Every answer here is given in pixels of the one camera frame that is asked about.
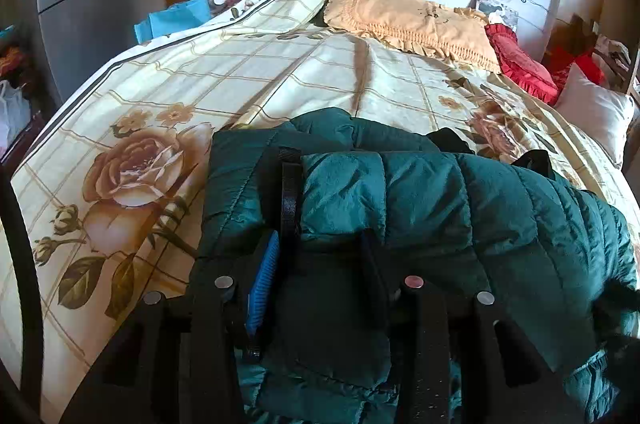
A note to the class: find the red frilled cushion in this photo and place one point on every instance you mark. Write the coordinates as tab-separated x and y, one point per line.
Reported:
522	61

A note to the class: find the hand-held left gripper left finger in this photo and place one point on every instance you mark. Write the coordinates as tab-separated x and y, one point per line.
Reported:
260	289

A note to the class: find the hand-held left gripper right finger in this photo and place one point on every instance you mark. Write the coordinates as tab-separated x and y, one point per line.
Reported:
375	274

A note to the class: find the beige frilled pillow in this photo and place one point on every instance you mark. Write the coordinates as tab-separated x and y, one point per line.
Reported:
405	13

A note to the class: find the white pillow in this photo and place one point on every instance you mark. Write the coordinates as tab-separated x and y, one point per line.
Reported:
595	111

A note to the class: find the white plastic bag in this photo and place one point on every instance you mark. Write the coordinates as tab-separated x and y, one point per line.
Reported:
12	111

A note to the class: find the floral plaid bed blanket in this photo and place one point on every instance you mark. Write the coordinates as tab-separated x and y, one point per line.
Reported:
280	68

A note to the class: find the framed picture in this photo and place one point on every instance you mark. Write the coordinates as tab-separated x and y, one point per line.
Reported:
497	9

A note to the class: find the light blue cloth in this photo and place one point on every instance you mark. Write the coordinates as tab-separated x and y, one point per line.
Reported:
172	19

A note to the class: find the dark green puffer jacket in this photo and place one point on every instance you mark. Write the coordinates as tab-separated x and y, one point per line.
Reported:
450	214

